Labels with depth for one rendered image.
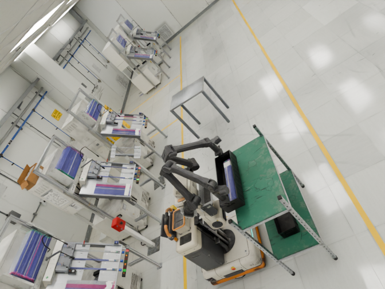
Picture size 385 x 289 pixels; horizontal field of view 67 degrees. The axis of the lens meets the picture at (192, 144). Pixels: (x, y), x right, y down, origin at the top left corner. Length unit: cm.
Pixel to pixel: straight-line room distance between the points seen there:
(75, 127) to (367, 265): 461
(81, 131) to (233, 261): 356
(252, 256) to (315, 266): 58
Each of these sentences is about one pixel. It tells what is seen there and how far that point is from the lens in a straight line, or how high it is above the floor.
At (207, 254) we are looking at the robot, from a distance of 301.
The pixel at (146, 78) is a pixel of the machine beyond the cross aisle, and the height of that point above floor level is 39.
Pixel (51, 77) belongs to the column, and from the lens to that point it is 739.
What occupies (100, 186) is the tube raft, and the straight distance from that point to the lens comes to 448.
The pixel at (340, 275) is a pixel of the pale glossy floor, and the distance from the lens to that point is 303.
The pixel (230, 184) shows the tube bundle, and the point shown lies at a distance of 254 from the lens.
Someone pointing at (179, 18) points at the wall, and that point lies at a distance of 1127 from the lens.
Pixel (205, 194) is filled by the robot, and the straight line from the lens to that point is 269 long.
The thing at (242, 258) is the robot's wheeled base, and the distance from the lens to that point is 314.
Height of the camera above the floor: 275
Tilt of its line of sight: 31 degrees down
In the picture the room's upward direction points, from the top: 46 degrees counter-clockwise
